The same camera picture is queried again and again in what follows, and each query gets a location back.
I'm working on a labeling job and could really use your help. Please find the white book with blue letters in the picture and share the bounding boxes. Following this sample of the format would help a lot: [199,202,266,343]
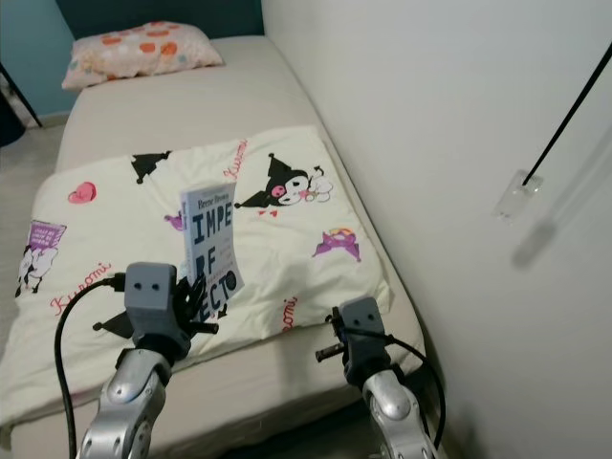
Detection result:
[179,181,241,322]

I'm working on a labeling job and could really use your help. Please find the pink pillow with orange patches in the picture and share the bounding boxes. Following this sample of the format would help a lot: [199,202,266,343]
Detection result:
[61,21,225,93]

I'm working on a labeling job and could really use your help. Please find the cream cartoon print blanket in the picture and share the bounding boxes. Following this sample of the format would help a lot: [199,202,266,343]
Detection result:
[0,125,394,427]

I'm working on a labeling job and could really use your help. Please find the black metal stand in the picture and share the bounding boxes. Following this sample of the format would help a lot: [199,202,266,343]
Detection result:
[0,62,46,147]

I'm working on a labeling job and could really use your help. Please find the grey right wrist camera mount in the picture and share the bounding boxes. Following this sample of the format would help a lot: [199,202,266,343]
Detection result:
[339,295,389,371]

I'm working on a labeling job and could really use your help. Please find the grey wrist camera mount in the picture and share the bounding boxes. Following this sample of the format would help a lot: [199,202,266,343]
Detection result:
[339,295,389,371]
[123,262,179,342]

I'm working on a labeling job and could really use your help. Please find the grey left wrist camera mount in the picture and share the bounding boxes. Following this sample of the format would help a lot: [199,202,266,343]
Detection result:
[123,262,179,342]

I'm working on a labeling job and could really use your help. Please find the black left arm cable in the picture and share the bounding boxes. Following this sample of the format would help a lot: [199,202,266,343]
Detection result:
[54,273,128,459]

